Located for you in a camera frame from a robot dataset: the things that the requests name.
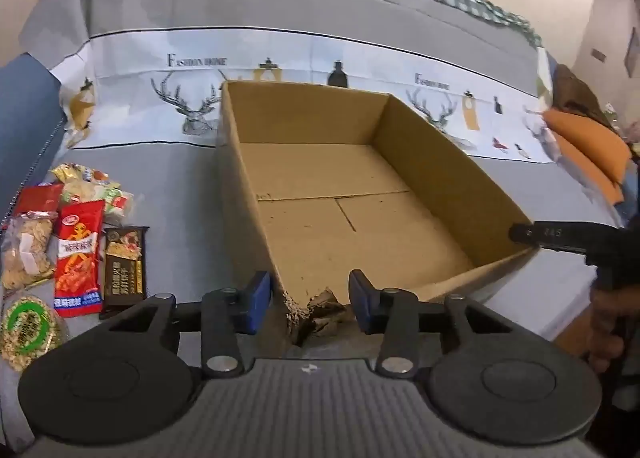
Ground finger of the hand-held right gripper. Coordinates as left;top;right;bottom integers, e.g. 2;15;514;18
509;221;601;256

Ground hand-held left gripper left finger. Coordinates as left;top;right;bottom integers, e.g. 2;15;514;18
100;271;273;379

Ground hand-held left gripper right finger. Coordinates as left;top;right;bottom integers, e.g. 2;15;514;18
348;269;523;378

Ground cardboard box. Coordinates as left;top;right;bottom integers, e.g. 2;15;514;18
216;81;536;346

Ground black snack packet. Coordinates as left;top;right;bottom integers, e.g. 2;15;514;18
100;227;150;311

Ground red alien print snack packet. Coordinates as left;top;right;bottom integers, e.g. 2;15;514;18
52;199;106;319

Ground yellow snack packet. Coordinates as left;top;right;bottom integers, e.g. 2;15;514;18
50;163;108;185

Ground red square snack packet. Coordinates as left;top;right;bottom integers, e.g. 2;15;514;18
12;183;65;219

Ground person's right hand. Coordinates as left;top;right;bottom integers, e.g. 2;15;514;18
589;283;626;375

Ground orange pillow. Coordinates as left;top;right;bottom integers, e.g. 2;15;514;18
544;108;632;205

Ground brown cloth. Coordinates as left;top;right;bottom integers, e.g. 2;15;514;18
552;64;617;131

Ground green white snack packet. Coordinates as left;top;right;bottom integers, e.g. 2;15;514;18
102;187;136;220

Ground white red label snack packet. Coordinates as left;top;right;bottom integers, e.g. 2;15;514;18
60;181;107;205

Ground round green snack packet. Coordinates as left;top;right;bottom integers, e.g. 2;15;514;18
0;295;68;373

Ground clear bag of crackers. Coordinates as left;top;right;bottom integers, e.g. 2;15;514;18
0;212;56;291

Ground framed wall picture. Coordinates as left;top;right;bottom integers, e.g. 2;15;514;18
626;27;639;76

